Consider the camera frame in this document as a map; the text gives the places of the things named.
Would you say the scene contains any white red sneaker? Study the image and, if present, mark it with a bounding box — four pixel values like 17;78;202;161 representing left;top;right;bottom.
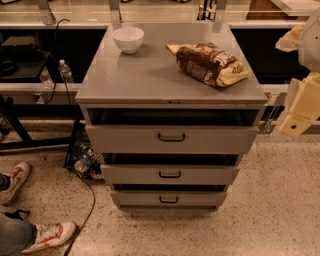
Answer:
22;221;77;254
0;162;31;206

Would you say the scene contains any grey top drawer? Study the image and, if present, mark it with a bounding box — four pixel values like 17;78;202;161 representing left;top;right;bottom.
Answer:
86;125;258;154

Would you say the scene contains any white red right sneaker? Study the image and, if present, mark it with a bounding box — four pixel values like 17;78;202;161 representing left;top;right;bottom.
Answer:
0;162;31;206

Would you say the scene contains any blue jeans leg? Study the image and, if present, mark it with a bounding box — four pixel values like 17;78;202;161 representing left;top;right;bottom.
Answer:
0;214;37;256

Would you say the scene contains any white ceramic bowl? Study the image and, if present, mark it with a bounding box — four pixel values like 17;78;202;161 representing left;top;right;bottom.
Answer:
112;27;144;54

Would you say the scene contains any clear plastic water bottle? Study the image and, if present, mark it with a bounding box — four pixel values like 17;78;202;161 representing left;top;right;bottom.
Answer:
59;59;74;85

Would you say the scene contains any black metal stand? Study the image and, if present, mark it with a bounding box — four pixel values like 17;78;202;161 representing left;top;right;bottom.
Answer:
0;96;84;169

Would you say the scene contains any brown yellow chip bag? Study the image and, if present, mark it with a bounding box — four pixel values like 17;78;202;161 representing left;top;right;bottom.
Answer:
166;43;248;87

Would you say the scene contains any grey middle drawer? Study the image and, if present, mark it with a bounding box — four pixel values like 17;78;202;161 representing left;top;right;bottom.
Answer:
101;164;240;185

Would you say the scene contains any black floor cable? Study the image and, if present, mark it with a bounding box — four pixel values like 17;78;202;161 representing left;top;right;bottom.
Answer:
63;173;97;256

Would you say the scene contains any grey metal drawer cabinet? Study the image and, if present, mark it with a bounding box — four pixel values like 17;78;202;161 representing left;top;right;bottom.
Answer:
75;22;269;212

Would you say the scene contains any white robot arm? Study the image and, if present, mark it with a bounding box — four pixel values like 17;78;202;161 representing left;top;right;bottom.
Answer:
275;9;320;137

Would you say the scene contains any grey drawer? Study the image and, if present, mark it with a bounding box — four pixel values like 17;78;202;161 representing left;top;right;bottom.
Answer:
101;164;240;185
111;191;227;207
86;125;258;154

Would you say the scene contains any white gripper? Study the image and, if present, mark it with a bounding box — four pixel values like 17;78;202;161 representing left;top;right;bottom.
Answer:
275;23;320;137

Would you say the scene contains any grey bottom drawer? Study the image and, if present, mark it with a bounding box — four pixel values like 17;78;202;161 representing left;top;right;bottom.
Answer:
111;191;227;207

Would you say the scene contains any crumpled snack wrappers pile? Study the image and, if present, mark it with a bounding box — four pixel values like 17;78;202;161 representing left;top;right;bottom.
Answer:
73;140;103;180

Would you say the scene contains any white red left sneaker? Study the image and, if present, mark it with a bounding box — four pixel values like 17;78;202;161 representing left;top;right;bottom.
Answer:
22;221;77;254

